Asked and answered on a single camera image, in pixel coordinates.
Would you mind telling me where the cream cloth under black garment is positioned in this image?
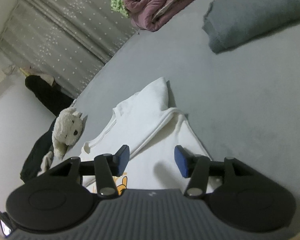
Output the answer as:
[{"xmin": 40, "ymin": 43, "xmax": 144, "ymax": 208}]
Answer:
[{"xmin": 37, "ymin": 151, "xmax": 54, "ymax": 176}]

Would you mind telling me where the smartphone with lit screen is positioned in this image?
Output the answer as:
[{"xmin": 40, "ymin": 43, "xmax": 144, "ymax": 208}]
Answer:
[{"xmin": 0, "ymin": 211, "xmax": 16, "ymax": 238}]

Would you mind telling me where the white Pooh sweatshirt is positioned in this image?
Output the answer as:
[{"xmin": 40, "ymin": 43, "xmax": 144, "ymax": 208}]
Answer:
[{"xmin": 79, "ymin": 77, "xmax": 207, "ymax": 193}]

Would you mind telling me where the black garment on bed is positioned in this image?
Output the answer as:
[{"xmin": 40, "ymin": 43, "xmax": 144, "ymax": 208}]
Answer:
[{"xmin": 20, "ymin": 119, "xmax": 56, "ymax": 183}]

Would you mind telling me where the white plush dog toy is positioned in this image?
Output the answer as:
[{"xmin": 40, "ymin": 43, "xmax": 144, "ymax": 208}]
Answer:
[{"xmin": 52, "ymin": 107, "xmax": 83, "ymax": 160}]

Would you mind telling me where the black hanging garment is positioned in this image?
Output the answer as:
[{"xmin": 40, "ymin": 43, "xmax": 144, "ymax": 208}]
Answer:
[{"xmin": 25, "ymin": 75, "xmax": 73, "ymax": 116}]

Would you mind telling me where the folded grey garment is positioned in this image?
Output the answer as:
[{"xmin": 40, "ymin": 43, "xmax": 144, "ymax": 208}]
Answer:
[{"xmin": 203, "ymin": 0, "xmax": 300, "ymax": 54}]

